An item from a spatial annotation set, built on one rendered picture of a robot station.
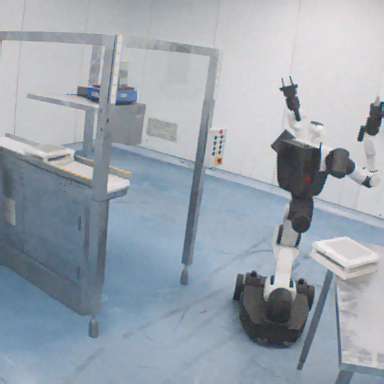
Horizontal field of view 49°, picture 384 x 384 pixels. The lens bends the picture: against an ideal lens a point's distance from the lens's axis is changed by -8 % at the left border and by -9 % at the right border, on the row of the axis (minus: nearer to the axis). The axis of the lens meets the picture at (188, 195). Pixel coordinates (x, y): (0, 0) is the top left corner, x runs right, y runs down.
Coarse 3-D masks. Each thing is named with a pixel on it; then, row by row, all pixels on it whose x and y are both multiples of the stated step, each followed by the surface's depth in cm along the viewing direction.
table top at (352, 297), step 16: (336, 288) 172; (352, 288) 172; (368, 288) 173; (336, 304) 162; (352, 304) 159; (368, 304) 160; (336, 320) 153; (352, 320) 148; (368, 320) 149; (352, 336) 138; (368, 336) 139; (352, 352) 129; (368, 352) 130; (352, 368) 124; (368, 368) 123
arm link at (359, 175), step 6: (360, 168) 242; (354, 174) 241; (360, 174) 242; (366, 174) 245; (354, 180) 246; (360, 180) 244; (366, 180) 244; (372, 180) 244; (378, 180) 245; (366, 186) 246; (372, 186) 246
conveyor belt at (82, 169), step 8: (0, 144) 299; (8, 144) 301; (16, 144) 304; (24, 144) 306; (24, 160) 270; (64, 168) 262; (72, 168) 264; (80, 168) 266; (88, 168) 268; (88, 176) 253; (112, 176) 259; (112, 184) 246; (120, 184) 250; (128, 184) 255
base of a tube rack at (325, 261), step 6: (318, 252) 197; (312, 258) 196; (318, 258) 192; (324, 258) 191; (324, 264) 189; (330, 264) 186; (336, 264) 186; (372, 264) 190; (336, 270) 182; (342, 270) 181; (354, 270) 182; (360, 270) 183; (366, 270) 184; (372, 270) 187; (342, 276) 179; (348, 276) 179; (354, 276) 181
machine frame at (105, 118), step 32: (0, 32) 252; (32, 32) 234; (64, 32) 219; (96, 64) 342; (96, 160) 222; (96, 192) 226; (192, 192) 312; (96, 224) 231; (192, 224) 317; (96, 256) 237; (192, 256) 329; (96, 288) 244; (96, 320) 254
